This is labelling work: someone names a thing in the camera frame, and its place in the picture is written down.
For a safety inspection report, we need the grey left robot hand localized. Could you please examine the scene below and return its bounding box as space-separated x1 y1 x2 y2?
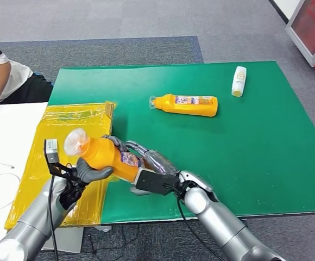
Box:
76 134 129 184

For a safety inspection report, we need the white cable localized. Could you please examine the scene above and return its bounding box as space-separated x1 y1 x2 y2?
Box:
0 163 22 213

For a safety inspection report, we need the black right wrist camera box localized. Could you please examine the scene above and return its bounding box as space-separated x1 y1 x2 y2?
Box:
135 169 180 196

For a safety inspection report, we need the white desk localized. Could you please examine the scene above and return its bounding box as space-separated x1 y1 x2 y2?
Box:
0 102 84 254

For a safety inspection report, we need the black floor cable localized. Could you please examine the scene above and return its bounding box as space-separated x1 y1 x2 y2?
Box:
87 225 140 257

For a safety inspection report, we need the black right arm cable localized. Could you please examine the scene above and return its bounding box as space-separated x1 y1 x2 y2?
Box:
176 196 219 261

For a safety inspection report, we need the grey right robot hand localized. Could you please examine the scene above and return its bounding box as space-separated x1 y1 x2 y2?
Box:
124 140 182 197

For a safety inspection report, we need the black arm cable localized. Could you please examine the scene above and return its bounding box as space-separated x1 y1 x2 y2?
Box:
176 196 219 261
48 175 59 261

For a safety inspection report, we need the person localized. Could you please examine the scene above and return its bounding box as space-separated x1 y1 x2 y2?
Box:
0 36 54 118

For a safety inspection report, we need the yellow plastic-wrapped board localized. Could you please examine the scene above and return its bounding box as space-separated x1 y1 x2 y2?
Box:
4 102 120 231

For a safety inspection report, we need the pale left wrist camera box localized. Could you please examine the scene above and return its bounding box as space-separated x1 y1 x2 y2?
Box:
44 139 60 165

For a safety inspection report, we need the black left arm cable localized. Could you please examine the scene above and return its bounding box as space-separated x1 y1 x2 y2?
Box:
48 175 59 261

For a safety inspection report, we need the green table mat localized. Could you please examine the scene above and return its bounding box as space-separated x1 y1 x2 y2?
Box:
48 60 315 225

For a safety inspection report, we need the red and white cabinet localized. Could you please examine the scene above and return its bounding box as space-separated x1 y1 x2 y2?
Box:
285 0 315 68

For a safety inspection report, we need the small white bottle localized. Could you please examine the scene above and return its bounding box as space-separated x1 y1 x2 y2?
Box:
231 66 247 97

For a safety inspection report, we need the orange bottle with clear cap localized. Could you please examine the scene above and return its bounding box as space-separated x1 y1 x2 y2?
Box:
149 94 219 118
63 128 148 183

